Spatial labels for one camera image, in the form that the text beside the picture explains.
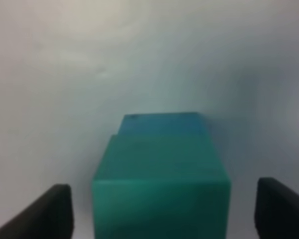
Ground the blue block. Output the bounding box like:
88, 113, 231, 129
117, 112, 209, 135

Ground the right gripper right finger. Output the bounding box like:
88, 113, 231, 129
254, 177, 299, 239

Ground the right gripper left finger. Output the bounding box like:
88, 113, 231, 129
0, 184, 74, 239

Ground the green block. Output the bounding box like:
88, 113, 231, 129
91, 134, 232, 239

